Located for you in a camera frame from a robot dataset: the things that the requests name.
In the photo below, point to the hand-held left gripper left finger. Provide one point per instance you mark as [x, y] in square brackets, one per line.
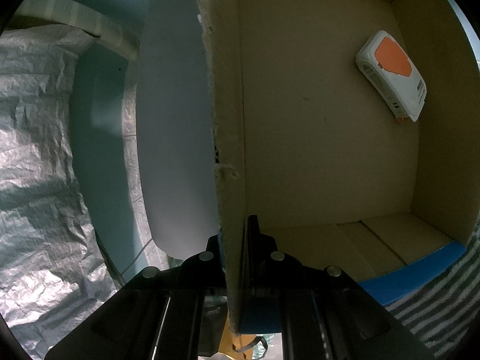
[210, 258]

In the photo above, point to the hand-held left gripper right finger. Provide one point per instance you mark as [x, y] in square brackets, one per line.
[258, 247]

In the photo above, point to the blue cardboard box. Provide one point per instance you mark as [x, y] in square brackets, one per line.
[322, 120]

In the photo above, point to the silver crinkled sheet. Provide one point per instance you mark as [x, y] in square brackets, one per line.
[35, 180]

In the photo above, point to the grey striped towel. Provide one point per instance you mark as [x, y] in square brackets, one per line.
[442, 307]

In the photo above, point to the white and orange device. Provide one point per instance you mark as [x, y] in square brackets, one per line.
[393, 77]

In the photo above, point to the striped rolled cloth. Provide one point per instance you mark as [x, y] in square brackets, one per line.
[86, 22]

